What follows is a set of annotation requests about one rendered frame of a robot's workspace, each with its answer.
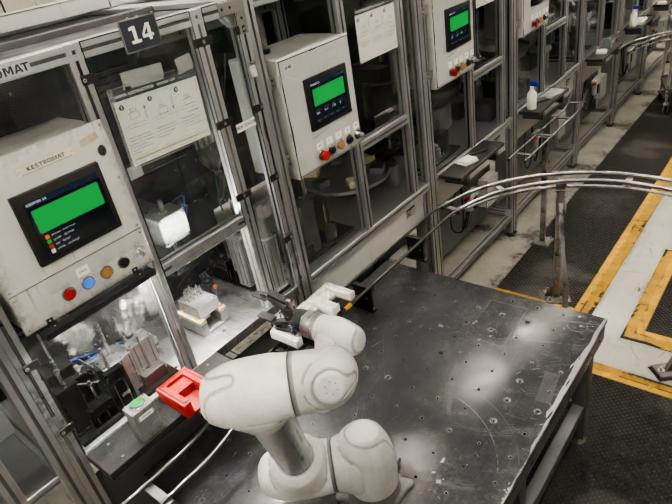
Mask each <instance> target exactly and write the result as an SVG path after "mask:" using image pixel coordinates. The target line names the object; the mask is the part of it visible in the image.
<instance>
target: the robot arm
mask: <svg viewBox="0 0 672 504"><path fill-rule="evenodd" d="M251 296H252V297H255V298H257V299H260V300H263V301H265V302H266V301H267V300H268V301H269V302H270V303H271V304H273V305H274V306H275V307H277V308H278V309H279V310H280V312H281V313H282V314H284V316H285V318H277V316H275V315H273V314H270V313H268V312H265V311H261V312H260V313H259V314H258V315H257V317H259V318H261V319H264V320H266V321H268V322H270V323H271V326H272V327H273V326H274V325H275V329H276V330H278V331H283V332H287V333H291V334H292V335H294V336H295V335H296V334H297V333H301V335H302V336H303V337H306V338H308V339H311V340H312V341H314V342H315V349H308V350H297V351H289V352H281V353H264V354H258V355H252V356H248V357H243V358H239V359H235V360H231V361H228V362H226V363H223V364H221V365H219V366H217V367H216V368H214V369H212V370H211V371H209V372H208V373H207V374H206V375H205V377H204V378H203V379H202V380H201V382H200V386H199V401H200V409H201V413H202V415H203V417H204V419H206V420H207V421H208V423H209V424H211V425H214V426H216V427H219V428H223V429H233V430H236V431H241V432H245V433H248V434H251V435H255V436H256V437H257V438H258V440H259V441H260V443H261V444H262V445H263V446H264V448H265V449H266V450H267V452H266V453H265V454H264V455H263V456H262V458H261V460H260V462H259V465H258V478H259V483H260V486H261V489H262V490H263V492H264V493H266V495H267V496H269V497H271V498H274V499H276V500H280V501H298V500H306V499H312V498H318V497H322V496H326V495H330V494H334V493H337V494H336V501H337V502H338V503H339V504H400V502H401V501H402V499H403V498H404V497H405V495H406V494H407V493H408V492H409V491H410V490H411V489H413V488H414V481H413V480H412V479H411V478H408V477H404V476H402V475H400V474H398V466H399V464H400V462H401V458H400V457H399V456H398V455H396V454H395V450H394V446H393V444H392V441H391V439H390V437H389V436H388V434H387V433H386V431H385V430H384V429H383V428H382V427H381V426H380V425H379V424H378V423H376V422H375V421H373V420H369V419H358V420H355V421H352V422H350V423H349V424H347V425H346V426H345V427H344V428H343V429H342V430H341V431H340V433H338V434H336V435H334V436H333V437H331V438H321V439H318V438H316V437H312V436H310V435H308V434H305V433H303V431H302V429H301V427H300V425H299V423H298V421H297V419H296V417H297V416H302V415H306V414H311V413H315V414H324V413H327V412H329V411H330V410H332V409H336V408H338V407H340V406H342V405H344V404H345V403H346V402H347V401H348V400H349V399H350V398H351V397H352V395H353V394H354V392H355V390H356V387H357V383H358V366H357V363H356V360H355V359H354V357H353V356H355V355H358V354H360V353H361V352H362V351H363V349H364V347H365V343H366V335H365V332H364V330H363V329H362V328H361V327H359V326H358V325H356V324H355V323H353V322H351V321H349V320H347V319H345V318H342V317H339V316H335V315H326V314H324V313H321V312H318V311H315V310H306V309H303V308H300V309H297V308H296V307H294V306H292V303H291V302H292V301H293V300H292V298H287V297H285V296H283V295H281V294H280V293H278V292H276V291H274V290H272V289H270V290H269V291H268V292H263V291H262V292H261V291H259V290H256V291H255V292H253V293H252V294H251ZM286 308H287V309H286ZM276 318H277V319H276Z"/></svg>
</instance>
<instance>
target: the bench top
mask: <svg viewBox="0 0 672 504"><path fill-rule="evenodd" d="M373 287H374V291H372V297H373V303H374V307H375V308H377V311H376V312H375V313H373V312H370V311H367V310H364V309H361V308H358V307H355V306H354V305H352V307H351V308H349V309H348V310H347V311H346V312H344V313H343V316H344V318H345V319H347V320H349V321H351V322H353V323H355V324H356V325H358V326H359V327H361V328H362V329H363V330H364V332H365V335H366V343H365V347H364V349H363V351H362V352H361V353H360V354H358V355H355V356H353V357H354V359H355V360H356V363H357V366H358V383H357V387H356V390H355V392H354V394H353V395H352V397H351V398H350V399H349V400H348V401H347V402H346V403H345V404H344V405H342V406H340V407H338V408H336V409H332V410H330V411H329V412H327V413H324V414H315V413H311V414H306V415H302V416H297V417H296V419H297V421H298V423H299V425H300V427H301V429H302V431H303V433H305V434H308V435H310V436H312V437H316V438H318V439H321V438H331V437H333V436H334V435H336V434H338V433H340V431H341V430H342V429H343V428H344V427H345V426H346V425H347V424H349V423H350V422H352V421H355V420H358V419H369V420H373V421H375V422H376V423H378V424H379V425H380V426H381V427H382V428H383V429H384V430H385V431H386V433H387V434H388V436H389V437H390V439H391V441H392V444H393V446H394V450H395V454H396V455H398V456H399V457H400V458H401V462H400V464H399V466H398V474H400V475H402V476H404V477H408V478H411V479H412V480H413V481H414V488H413V489H411V490H410V491H409V492H408V493H407V494H406V495H405V497H404V498H403V499H402V501H401V502H400V504H507V502H508V500H509V499H510V497H511V495H512V493H513V491H514V490H515V488H516V486H517V484H518V482H519V481H520V479H521V477H522V475H523V474H524V472H525V470H526V468H527V466H528V465H529V463H530V461H531V459H532V457H533V456H534V454H535V452H536V450H537V449H538V447H539V445H540V443H541V441H542V440H543V438H544V436H545V434H546V432H547V431H548V429H549V427H550V425H551V424H552V422H553V420H554V418H555V416H556V415H557V413H558V411H559V409H560V407H561V406H562V404H563V402H564V400H565V399H566V397H567V395H568V393H569V391H570V390H571V388H572V386H573V384H574V382H575V381H576V379H577V377H578V375H579V374H580V372H581V370H582V368H583V366H584V365H585V363H586V361H587V359H588V357H589V356H590V354H591V352H592V350H593V349H594V347H595V345H596V343H597V341H598V340H599V338H600V336H601V334H602V332H603V331H604V329H605V326H606V323H607V320H608V319H606V318H602V317H598V316H594V315H591V314H587V313H583V312H579V311H576V310H572V309H568V308H564V307H560V306H557V305H553V304H549V303H545V302H541V301H537V300H534V299H530V298H527V297H523V296H519V295H515V294H511V293H508V292H503V291H499V290H496V289H493V288H489V287H485V286H481V285H477V284H473V283H470V282H466V281H462V280H459V279H455V278H451V277H447V276H444V275H440V274H436V273H432V272H428V271H425V270H421V269H417V268H413V267H410V266H406V265H402V264H397V265H396V266H395V267H394V268H393V269H392V270H391V271H390V272H389V273H387V274H386V275H385V276H384V277H383V278H382V279H381V280H380V281H379V282H378V283H376V284H375V285H374V286H373ZM466 287H469V289H468V290H467V289H466ZM466 320H468V321H469V322H468V323H465V321H466ZM526 320H528V321H529V323H525V321H526ZM439 351H443V354H439ZM206 422H207V420H205V421H204V422H202V423H201V424H200V425H199V426H198V427H197V428H196V429H195V430H193V431H192V432H191V433H190V434H189V435H188V436H187V437H185V438H184V439H183V440H182V441H181V442H180V443H179V444H177V445H176V446H175V447H174V448H173V449H172V450H171V451H170V452H168V453H167V454H166V455H165V456H164V457H163V458H162V459H160V460H159V461H158V462H157V463H156V464H155V465H154V466H152V467H151V468H150V469H149V470H148V471H147V472H146V473H145V474H143V478H144V479H145V480H147V481H148V480H149V479H150V478H151V477H152V476H153V475H154V474H155V473H156V472H158V471H159V470H160V469H161V468H162V467H163V466H164V465H165V464H167V463H168V462H169V461H170V460H171V459H172V458H173V457H174V456H175V455H177V454H178V453H179V452H180V451H181V450H182V449H183V448H184V447H185V446H186V445H187V444H188V443H189V442H190V441H191V440H192V439H193V437H194V436H195V435H196V434H197V433H198V432H199V430H200V429H201V428H202V427H203V426H204V424H205V423H206ZM229 430H230V429H223V428H219V427H216V426H214V425H211V424H209V426H208V427H207V428H206V429H205V431H204V432H203V433H202V434H201V436H200V437H199V438H198V439H197V440H196V441H195V442H194V444H193V445H192V446H191V447H190V448H189V449H188V450H187V451H186V452H185V453H184V454H183V455H182V456H181V457H180V458H178V459H177V460H176V461H175V462H174V463H173V464H172V465H171V466H170V467H168V468H167V469H166V470H165V471H164V472H163V473H162V474H161V475H160V476H158V477H157V478H156V479H155V480H154V481H153V482H152V483H153V484H154V485H155V486H157V487H158V488H159V489H161V490H162V491H163V492H164V493H166V494H167V495H168V494H169V493H170V492H171V491H172V490H174V489H175V488H176V487H177V486H178V485H179V484H180V483H181V482H182V481H183V480H184V479H185V478H186V477H187V476H188V475H190V474H191V473H192V472H193V471H194V470H195V469H196V468H197V467H198V466H199V465H200V464H201V463H202V462H203V461H204V460H205V459H206V458H207V457H208V456H209V455H210V453H211V452H212V451H213V450H214V449H215V448H216V447H217V445H218V444H219V443H220V442H221V440H222V439H223V438H224V437H225V435H226V434H227V433H228V431H229ZM266 452H267V450H266V449H265V448H264V446H263V445H262V444H261V443H260V441H259V440H258V438H257V437H256V436H255V435H251V434H248V433H245V432H241V431H236V430H234V432H233V433H232V434H231V436H230V437H229V438H228V440H227V441H226V442H225V443H224V445H223V446H222V447H221V448H220V450H219V451H218V452H217V453H216V454H215V455H214V457H213V458H212V459H211V460H210V461H209V462H208V463H207V464H206V465H205V466H204V467H203V468H202V469H201V470H200V471H199V472H198V473H197V474H196V475H195V476H194V477H193V478H192V479H191V480H190V481H189V482H187V483H186V484H185V485H184V486H183V487H182V488H181V489H180V490H179V491H178V492H177V493H176V494H175V495H174V496H173V497H172V499H173V500H174V502H173V503H174V504H339V503H338V502H337V501H336V494H337V493H334V494H330V495H326V496H322V497H318V498H312V499H306V500H298V501H280V500H276V499H274V498H271V497H269V496H267V495H266V493H264V492H263V490H262V489H261V486H260V483H259V478H258V465H259V462H260V460H261V458H262V456H263V455H264V454H265V453H266Z"/></svg>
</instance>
